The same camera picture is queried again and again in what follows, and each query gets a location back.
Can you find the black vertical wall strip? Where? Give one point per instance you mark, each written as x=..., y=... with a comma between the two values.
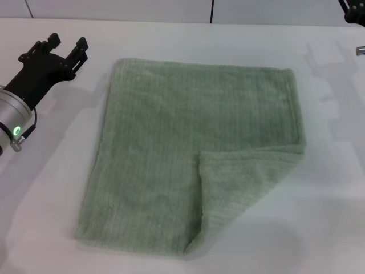
x=212, y=11

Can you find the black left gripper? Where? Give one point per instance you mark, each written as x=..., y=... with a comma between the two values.
x=40, y=74

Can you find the green ribbed terry towel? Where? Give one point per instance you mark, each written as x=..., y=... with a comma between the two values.
x=171, y=137

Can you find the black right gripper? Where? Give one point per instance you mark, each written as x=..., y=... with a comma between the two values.
x=353, y=11

